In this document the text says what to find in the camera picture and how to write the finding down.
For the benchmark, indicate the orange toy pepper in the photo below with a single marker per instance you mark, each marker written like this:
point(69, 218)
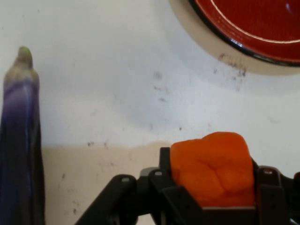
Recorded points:
point(211, 171)

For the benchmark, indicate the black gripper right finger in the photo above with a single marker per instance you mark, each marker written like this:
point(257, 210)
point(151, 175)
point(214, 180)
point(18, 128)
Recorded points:
point(274, 194)

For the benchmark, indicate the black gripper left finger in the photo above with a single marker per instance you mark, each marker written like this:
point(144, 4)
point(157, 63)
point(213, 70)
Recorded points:
point(145, 197)

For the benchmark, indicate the purple toy eggplant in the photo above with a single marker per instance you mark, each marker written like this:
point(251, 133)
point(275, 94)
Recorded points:
point(20, 145)

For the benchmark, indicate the red plate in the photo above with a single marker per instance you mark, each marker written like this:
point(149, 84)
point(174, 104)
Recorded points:
point(257, 21)

